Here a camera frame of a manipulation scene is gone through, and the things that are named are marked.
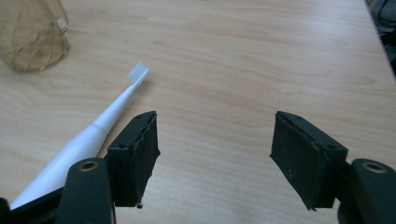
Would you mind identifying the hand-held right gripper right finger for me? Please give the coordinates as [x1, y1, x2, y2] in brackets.
[269, 110, 348, 212]

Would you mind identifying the dark cable bundle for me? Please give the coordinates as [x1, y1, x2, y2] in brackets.
[367, 0, 396, 77]

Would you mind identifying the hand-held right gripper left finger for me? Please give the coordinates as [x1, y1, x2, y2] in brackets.
[104, 110, 162, 209]

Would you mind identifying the white electric toothbrush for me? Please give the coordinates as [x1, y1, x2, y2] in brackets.
[9, 62, 150, 210]

